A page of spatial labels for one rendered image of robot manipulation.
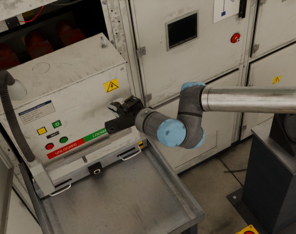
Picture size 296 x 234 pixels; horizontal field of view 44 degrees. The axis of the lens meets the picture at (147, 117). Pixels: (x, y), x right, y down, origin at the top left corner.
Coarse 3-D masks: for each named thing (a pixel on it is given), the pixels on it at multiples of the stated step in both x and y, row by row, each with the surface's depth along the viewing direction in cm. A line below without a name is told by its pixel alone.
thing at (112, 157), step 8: (144, 136) 170; (128, 144) 168; (144, 144) 172; (112, 152) 166; (120, 152) 167; (128, 152) 170; (96, 160) 164; (104, 160) 165; (112, 160) 168; (80, 168) 162; (64, 176) 159; (72, 176) 161; (80, 176) 164; (56, 184) 159; (64, 184) 162; (40, 192) 158
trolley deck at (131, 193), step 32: (128, 160) 171; (32, 192) 165; (64, 192) 163; (96, 192) 162; (128, 192) 160; (160, 192) 158; (64, 224) 153; (96, 224) 151; (128, 224) 150; (160, 224) 149; (192, 224) 152
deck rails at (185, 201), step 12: (156, 156) 169; (156, 168) 166; (168, 168) 158; (168, 180) 162; (180, 192) 157; (48, 204) 160; (180, 204) 153; (192, 204) 148; (48, 216) 156; (192, 216) 149; (48, 228) 146
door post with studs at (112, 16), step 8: (104, 0) 143; (112, 0) 145; (104, 8) 146; (112, 8) 147; (104, 16) 148; (112, 16) 149; (112, 24) 152; (120, 24) 154; (112, 32) 155; (120, 32) 156; (112, 40) 157; (120, 40) 159; (120, 48) 162; (128, 64) 170; (128, 72) 174
